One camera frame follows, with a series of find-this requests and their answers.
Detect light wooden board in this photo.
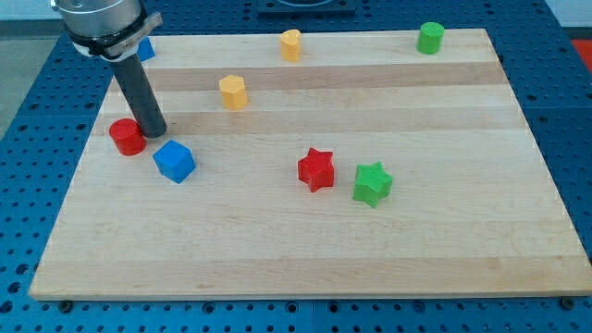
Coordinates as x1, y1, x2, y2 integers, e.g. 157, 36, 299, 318
30, 29, 591, 301

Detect green cylinder block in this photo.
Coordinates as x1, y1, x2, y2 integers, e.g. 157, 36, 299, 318
416, 21, 445, 55

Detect blue cube block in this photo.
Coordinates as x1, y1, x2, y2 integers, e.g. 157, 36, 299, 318
153, 140, 196, 183

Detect red cylinder block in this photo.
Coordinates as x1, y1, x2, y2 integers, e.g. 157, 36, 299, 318
108, 118, 146, 156

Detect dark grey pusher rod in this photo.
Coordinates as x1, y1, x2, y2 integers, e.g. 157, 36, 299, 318
111, 54, 167, 138

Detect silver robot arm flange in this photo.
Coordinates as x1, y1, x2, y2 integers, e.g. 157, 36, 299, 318
50, 0, 163, 62

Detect red star block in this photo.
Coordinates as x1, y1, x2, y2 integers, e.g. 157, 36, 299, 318
297, 147, 335, 192

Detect green star block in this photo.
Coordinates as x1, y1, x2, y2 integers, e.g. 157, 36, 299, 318
352, 161, 393, 208

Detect small blue block behind arm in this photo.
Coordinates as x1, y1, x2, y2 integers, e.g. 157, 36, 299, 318
138, 37, 155, 62

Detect yellow hexagon block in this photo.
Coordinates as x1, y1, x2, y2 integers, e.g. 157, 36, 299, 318
219, 75, 248, 110

